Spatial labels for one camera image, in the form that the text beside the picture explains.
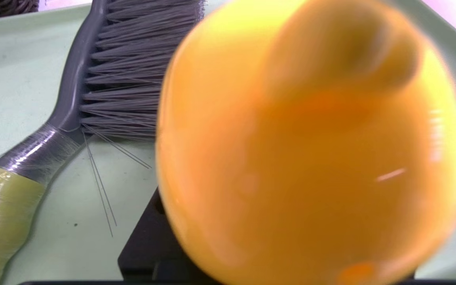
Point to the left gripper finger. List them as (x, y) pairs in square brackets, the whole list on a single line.
[(145, 249)]

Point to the yellow duck toy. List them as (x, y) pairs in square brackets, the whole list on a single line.
[(311, 158)]

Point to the dark brown wicker basket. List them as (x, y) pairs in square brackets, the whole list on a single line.
[(2, 8)]

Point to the light green plastic tray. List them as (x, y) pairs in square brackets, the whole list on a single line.
[(14, 59)]

